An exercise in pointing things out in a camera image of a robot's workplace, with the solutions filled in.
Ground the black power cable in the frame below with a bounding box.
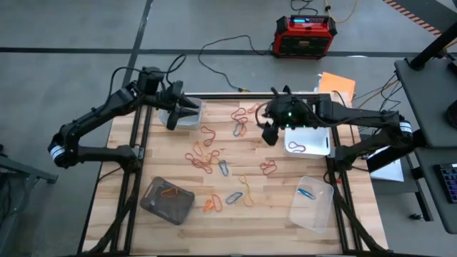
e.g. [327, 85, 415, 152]
[198, 34, 276, 93]

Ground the orange black hazard tape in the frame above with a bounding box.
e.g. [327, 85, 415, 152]
[383, 0, 443, 36]

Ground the red black power station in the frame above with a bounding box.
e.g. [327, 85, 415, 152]
[273, 14, 338, 60]

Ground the black round object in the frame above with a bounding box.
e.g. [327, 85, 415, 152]
[446, 99, 457, 129]

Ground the yellow cable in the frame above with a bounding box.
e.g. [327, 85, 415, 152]
[323, 0, 359, 24]

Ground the black pole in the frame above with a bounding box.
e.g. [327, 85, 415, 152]
[408, 21, 457, 71]

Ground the black cable bundle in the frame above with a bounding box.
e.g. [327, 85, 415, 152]
[351, 73, 403, 115]

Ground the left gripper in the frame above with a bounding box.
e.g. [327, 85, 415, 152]
[162, 81, 200, 131]

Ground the clear plastic basket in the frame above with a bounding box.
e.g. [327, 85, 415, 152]
[288, 175, 335, 234]

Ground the orange paper sheet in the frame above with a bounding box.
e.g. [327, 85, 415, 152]
[317, 71, 357, 103]

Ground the yellow rubber band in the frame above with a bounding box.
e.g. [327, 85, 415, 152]
[238, 174, 256, 208]

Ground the black aluminium table frame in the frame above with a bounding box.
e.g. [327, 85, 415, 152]
[76, 91, 393, 257]

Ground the grey metal stand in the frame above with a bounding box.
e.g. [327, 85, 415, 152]
[0, 142, 60, 257]

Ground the grey desk top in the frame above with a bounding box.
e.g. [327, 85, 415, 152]
[394, 56, 457, 149]
[413, 146, 457, 235]

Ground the white plastic basket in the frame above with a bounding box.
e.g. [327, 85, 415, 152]
[283, 126, 332, 160]
[158, 96, 204, 131]

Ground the grey translucent plastic basket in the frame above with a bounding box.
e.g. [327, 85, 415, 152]
[139, 176, 196, 226]

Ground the white paper sheet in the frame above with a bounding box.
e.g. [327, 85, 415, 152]
[369, 144, 406, 183]

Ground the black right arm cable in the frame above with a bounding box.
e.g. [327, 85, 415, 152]
[255, 101, 274, 130]

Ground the black metal beam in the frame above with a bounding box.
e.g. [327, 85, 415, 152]
[366, 128, 429, 173]

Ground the black keyboard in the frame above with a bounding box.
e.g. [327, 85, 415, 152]
[433, 163, 457, 204]

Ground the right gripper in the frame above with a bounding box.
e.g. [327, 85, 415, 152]
[262, 93, 317, 146]

